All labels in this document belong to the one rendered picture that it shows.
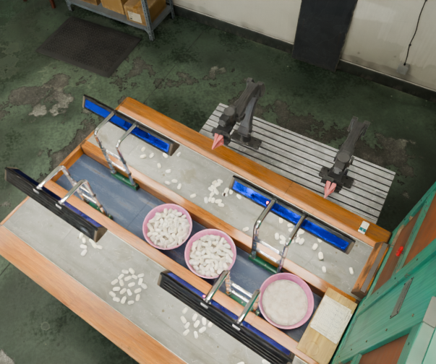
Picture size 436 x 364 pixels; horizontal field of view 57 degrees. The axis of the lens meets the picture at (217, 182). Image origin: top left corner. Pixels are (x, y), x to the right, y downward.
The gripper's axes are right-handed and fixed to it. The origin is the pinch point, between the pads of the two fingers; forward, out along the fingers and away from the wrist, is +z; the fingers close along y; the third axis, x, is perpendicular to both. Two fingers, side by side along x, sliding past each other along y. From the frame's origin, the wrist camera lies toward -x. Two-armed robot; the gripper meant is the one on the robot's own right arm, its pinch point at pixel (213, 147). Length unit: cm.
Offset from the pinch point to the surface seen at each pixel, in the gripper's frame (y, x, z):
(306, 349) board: 81, 28, 61
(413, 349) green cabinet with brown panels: 92, -74, 67
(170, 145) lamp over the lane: -18.7, -3.3, 10.6
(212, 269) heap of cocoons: 24, 31, 48
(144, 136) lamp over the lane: -35.1, -0.7, 10.9
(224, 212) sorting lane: 14.2, 32.4, 16.6
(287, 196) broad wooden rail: 41, 31, -8
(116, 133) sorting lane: -72, 33, 1
